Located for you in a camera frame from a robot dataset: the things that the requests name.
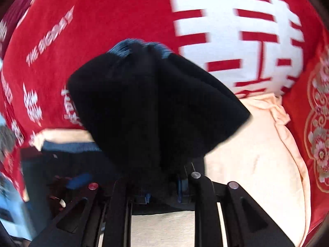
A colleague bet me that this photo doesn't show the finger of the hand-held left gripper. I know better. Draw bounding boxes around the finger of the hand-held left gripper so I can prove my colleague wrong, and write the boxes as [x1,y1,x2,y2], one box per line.
[65,174,94,189]

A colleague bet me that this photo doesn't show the red embroidered pillow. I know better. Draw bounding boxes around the red embroidered pillow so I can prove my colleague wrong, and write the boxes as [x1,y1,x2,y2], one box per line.
[281,38,329,211]

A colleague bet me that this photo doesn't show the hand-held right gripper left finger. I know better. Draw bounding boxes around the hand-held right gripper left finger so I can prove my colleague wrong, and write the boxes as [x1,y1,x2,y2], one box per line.
[31,179,150,247]

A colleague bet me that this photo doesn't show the black pants with floral lining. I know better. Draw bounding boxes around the black pants with floral lining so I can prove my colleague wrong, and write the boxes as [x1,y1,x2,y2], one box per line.
[22,38,251,211]

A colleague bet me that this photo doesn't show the red printed blanket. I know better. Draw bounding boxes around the red printed blanket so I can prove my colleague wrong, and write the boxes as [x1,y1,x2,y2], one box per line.
[0,0,322,204]

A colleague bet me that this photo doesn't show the cream cloth sheet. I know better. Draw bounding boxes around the cream cloth sheet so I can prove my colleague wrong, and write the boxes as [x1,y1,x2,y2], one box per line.
[31,93,310,247]

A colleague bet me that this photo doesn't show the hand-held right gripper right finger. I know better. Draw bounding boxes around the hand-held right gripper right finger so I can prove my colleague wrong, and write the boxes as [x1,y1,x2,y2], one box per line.
[177,172,295,247]

